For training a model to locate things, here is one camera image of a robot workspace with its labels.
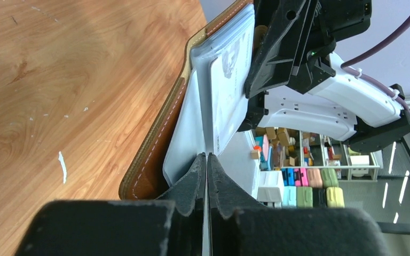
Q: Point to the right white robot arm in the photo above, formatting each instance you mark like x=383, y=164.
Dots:
x=350, y=107

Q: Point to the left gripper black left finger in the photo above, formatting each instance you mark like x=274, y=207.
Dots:
x=171, y=224

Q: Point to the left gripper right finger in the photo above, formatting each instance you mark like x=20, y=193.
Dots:
x=240, y=225

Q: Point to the shelf with colourful boxes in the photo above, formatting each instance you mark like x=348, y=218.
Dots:
x=296, y=167

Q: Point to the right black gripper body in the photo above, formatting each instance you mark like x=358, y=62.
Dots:
x=311, y=65

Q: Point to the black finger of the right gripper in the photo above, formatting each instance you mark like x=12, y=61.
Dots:
x=281, y=49

